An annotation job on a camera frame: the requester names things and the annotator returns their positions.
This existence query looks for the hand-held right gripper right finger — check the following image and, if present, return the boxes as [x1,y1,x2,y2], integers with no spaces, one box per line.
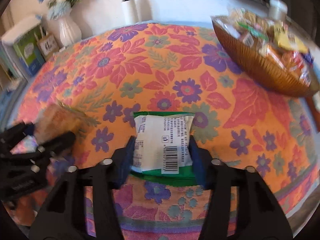
[189,135,293,240]

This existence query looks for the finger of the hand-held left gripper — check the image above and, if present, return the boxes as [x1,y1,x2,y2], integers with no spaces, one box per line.
[0,122,36,153]
[32,131,77,160]

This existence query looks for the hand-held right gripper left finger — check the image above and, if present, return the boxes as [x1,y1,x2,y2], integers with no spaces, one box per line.
[29,135,137,240]

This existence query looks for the green and white snack packet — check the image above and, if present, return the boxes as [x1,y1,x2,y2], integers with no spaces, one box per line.
[134,111,198,187]

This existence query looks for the brown ribbed glass bowl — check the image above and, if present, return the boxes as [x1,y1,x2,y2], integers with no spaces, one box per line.
[211,15,320,98]

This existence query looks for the pile of mixed snacks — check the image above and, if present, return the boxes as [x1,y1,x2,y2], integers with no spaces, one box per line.
[225,6,317,85]

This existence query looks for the row of upright books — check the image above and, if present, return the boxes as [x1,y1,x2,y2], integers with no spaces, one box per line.
[0,40,28,80]

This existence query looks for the white paper sheet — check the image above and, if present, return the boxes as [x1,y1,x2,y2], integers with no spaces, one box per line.
[1,15,43,45]

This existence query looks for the floral orange tablecloth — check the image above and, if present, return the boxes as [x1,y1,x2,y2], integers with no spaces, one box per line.
[5,22,318,240]

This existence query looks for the white ribbed vase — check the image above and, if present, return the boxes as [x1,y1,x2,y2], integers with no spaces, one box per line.
[57,15,83,48]

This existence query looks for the white lamp pole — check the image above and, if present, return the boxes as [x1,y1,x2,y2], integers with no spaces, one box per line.
[119,0,139,24]

